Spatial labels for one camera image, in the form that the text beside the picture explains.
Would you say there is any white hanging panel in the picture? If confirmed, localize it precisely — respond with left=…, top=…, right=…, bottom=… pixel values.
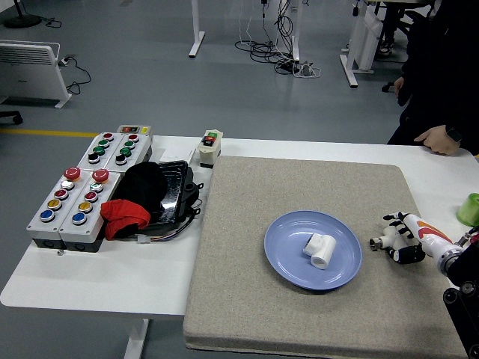
left=350, top=3, right=385, bottom=72

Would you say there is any black device with straps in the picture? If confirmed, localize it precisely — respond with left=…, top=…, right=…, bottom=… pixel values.
left=149, top=166, right=205, bottom=229

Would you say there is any black fan stand base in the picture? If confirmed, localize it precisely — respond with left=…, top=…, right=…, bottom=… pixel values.
left=3, top=0, right=42, bottom=29

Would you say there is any person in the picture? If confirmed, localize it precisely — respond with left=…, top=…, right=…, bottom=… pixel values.
left=377, top=0, right=407, bottom=58
left=387, top=0, right=479, bottom=156

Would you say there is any red cloth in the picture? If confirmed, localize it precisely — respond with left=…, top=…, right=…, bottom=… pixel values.
left=100, top=199, right=151, bottom=240

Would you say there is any white card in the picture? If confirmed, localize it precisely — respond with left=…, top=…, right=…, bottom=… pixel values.
left=156, top=147, right=198, bottom=165

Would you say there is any person's left hand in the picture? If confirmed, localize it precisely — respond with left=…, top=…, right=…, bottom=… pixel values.
left=414, top=125, right=460, bottom=156

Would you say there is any black plastic tray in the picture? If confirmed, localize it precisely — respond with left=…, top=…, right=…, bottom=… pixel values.
left=112, top=159, right=190, bottom=225

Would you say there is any white panel heater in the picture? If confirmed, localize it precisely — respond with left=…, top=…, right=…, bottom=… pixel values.
left=0, top=40, right=73, bottom=110

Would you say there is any black heater cable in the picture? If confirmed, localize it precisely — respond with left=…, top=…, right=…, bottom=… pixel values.
left=58, top=55, right=92, bottom=96

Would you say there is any white start-stop switch box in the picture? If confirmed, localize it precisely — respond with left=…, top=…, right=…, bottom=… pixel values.
left=196, top=129, right=225, bottom=169

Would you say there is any grey-brown mat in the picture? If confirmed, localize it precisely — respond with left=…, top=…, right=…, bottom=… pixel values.
left=182, top=155, right=476, bottom=359

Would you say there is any black cloth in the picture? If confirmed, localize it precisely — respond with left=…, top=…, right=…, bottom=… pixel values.
left=112, top=161, right=168, bottom=218

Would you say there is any white pipe tee metal thread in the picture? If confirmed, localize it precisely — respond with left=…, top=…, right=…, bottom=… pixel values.
left=369, top=228, right=407, bottom=257

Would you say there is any button box with red mushroom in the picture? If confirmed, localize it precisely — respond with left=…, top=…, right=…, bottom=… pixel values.
left=25, top=167, right=94, bottom=251
left=58, top=168, right=123, bottom=254

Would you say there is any white desk leg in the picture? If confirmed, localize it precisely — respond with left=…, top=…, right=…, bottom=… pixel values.
left=188, top=0, right=206, bottom=58
left=276, top=0, right=301, bottom=63
left=339, top=37, right=360, bottom=89

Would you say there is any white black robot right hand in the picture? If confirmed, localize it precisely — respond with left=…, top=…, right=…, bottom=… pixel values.
left=382, top=212, right=463, bottom=265

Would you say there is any black cable tangle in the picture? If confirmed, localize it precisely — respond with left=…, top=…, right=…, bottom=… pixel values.
left=234, top=0, right=300, bottom=64

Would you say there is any black office chair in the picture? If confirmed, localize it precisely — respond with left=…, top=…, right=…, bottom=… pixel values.
left=381, top=9, right=426, bottom=94

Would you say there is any black office chair base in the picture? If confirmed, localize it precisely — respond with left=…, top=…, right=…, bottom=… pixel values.
left=0, top=110, right=23, bottom=126

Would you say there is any plain white pipe tee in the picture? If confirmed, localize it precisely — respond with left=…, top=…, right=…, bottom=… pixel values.
left=302, top=232, right=337, bottom=270

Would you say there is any wire bundle with white connector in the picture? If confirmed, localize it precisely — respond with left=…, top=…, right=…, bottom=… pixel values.
left=112, top=220, right=195, bottom=245

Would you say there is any green cup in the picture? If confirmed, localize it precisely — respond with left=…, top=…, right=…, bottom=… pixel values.
left=456, top=193, right=479, bottom=227

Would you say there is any small grey switch box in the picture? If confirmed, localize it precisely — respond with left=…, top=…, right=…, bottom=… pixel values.
left=116, top=124, right=153, bottom=135

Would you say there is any black power strip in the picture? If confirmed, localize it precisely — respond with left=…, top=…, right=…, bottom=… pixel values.
left=275, top=61, right=301, bottom=75

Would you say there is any button box with green buttons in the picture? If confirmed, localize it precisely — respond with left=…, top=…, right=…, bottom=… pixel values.
left=76, top=131, right=126, bottom=169
left=104, top=132, right=154, bottom=171

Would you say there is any white table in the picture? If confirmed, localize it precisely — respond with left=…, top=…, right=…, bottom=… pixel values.
left=0, top=135, right=479, bottom=359

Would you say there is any blue plate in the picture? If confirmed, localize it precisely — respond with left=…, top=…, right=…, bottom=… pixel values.
left=263, top=210, right=363, bottom=292

